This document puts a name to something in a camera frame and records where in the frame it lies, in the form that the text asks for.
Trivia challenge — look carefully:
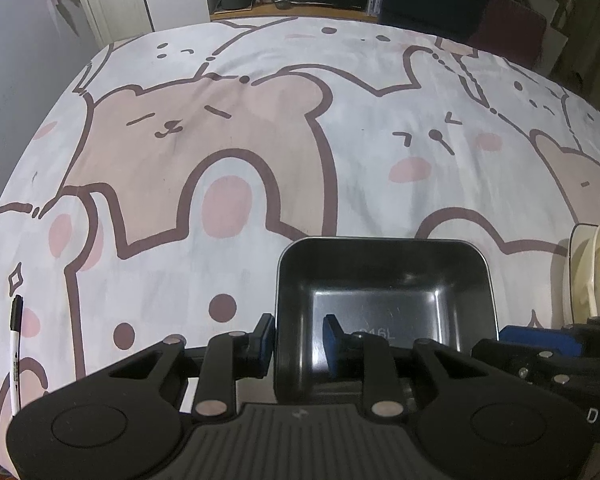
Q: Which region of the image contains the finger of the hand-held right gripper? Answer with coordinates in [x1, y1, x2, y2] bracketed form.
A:
[471, 338, 600, 402]
[498, 316, 600, 368]

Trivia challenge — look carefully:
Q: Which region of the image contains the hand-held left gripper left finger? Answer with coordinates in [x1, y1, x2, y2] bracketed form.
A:
[100, 313, 275, 419]

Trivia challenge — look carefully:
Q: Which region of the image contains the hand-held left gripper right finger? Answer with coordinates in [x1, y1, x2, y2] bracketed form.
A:
[323, 313, 492, 419]

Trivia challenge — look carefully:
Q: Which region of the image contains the white plate with dark rim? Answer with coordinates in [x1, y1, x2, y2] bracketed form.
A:
[561, 222, 600, 329]

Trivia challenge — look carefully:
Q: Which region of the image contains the square steel container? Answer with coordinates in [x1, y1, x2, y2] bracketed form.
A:
[271, 236, 500, 406]

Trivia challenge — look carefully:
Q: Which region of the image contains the bear printed tablecloth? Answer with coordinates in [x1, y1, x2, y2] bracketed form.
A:
[0, 15, 600, 480]

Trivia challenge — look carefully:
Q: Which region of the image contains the black and white marker pen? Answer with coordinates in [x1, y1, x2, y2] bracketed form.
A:
[7, 294, 26, 419]

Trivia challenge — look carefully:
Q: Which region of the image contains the maroon chair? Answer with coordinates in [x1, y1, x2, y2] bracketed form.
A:
[467, 0, 549, 69]

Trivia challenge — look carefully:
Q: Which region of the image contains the wooden drawer platform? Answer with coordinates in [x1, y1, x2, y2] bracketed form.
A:
[208, 2, 381, 24]

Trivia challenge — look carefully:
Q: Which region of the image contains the dark chair back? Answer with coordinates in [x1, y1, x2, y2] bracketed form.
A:
[378, 0, 494, 44]

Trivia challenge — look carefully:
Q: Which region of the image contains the white floor cabinet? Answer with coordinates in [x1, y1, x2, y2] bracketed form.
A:
[72, 0, 156, 49]

